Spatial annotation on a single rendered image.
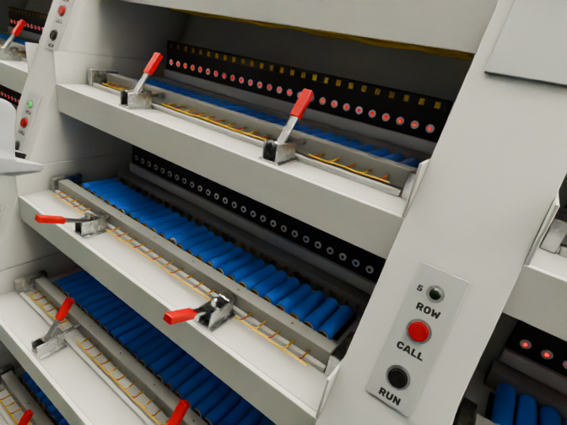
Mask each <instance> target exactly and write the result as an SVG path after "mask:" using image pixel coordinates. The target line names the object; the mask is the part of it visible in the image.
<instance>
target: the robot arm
mask: <svg viewBox="0 0 567 425"><path fill-rule="evenodd" d="M16 121H17V113H16V110H15V109H14V107H13V106H12V105H11V104H10V103H9V102H8V101H6V100H3V99H0V175H9V176H19V175H27V174H32V173H36V172H41V171H42V170H43V167H44V165H43V164H39V163H36V162H32V161H29V160H26V159H25V157H26V153H22V152H20V151H17V150H15V138H16Z"/></svg>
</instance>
